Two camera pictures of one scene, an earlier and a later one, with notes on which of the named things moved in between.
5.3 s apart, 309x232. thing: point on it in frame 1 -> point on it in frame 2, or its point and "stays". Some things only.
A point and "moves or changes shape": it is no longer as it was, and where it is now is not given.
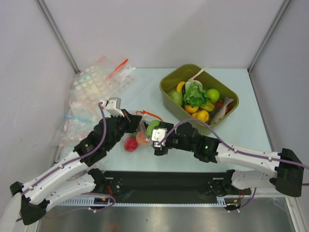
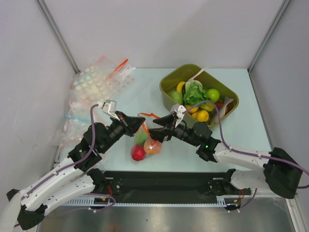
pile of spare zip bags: x=91 y=88 stays
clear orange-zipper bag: x=147 y=118 moves or changes shape
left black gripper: x=132 y=121 stays
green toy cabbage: x=194 y=94 stays
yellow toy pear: x=189 y=109 stays
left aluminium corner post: x=57 y=34 stays
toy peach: x=140 y=138 -> x=152 y=147
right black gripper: x=156 y=149 -> x=168 y=128
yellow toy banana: x=179 y=86 stays
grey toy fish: x=218 y=113 stays
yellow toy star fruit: x=208 y=106 stays
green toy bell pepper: x=177 y=97 stays
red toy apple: x=131 y=144 -> x=137 y=152
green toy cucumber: x=152 y=123 moves or changes shape
